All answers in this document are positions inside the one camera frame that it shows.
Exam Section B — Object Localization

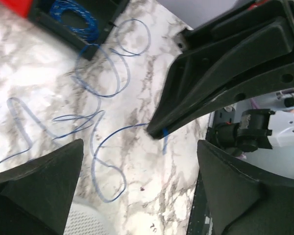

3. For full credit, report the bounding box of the red storage bin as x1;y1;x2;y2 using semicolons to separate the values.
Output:
0;0;33;18

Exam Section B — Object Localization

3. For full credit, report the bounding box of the white perforated cable spool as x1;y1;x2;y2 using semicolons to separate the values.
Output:
64;196;117;235

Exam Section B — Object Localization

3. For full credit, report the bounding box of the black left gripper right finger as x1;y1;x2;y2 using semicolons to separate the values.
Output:
197;140;294;235

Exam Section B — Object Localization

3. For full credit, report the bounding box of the black storage bin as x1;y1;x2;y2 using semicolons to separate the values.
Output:
28;0;129;60

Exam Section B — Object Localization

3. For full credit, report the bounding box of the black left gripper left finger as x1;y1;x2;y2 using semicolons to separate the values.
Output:
0;139;84;235

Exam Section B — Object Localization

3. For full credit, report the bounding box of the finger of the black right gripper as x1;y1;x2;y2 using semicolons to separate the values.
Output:
147;16;294;139
180;0;288;54

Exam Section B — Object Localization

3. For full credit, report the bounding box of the blue cable bundle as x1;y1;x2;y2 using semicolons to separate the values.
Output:
49;0;100;42

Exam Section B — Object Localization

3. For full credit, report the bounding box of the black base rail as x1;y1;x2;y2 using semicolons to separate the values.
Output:
186;170;212;235

